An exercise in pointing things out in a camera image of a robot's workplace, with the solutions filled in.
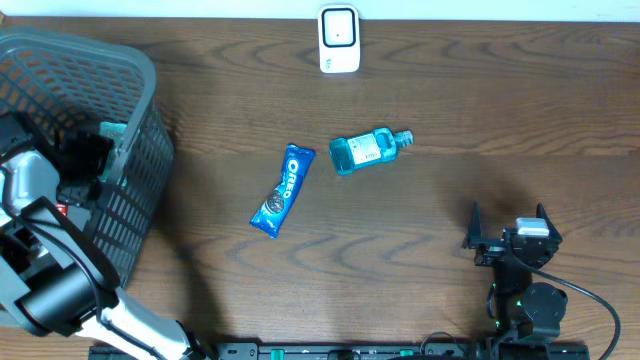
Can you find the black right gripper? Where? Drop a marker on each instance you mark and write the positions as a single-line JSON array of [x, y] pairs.
[[492, 248]]

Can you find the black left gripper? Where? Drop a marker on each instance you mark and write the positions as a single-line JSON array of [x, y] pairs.
[[92, 155]]

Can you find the white wet wipes pack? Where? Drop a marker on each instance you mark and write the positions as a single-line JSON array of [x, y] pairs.
[[114, 132]]

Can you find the red Nescafe stick packet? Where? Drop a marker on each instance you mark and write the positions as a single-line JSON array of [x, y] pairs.
[[63, 209]]

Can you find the blue mouthwash bottle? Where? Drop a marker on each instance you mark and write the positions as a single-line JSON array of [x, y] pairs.
[[380, 145]]

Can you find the blue Oreo cookie pack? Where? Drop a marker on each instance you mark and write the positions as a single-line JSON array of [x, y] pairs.
[[274, 210]]

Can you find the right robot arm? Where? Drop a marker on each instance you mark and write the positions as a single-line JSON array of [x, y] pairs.
[[527, 313]]

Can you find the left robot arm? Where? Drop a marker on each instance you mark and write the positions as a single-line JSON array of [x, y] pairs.
[[54, 279]]

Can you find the grey plastic shopping basket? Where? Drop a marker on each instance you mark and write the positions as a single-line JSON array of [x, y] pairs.
[[68, 83]]

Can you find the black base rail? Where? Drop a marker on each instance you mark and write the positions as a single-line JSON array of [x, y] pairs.
[[433, 350]]

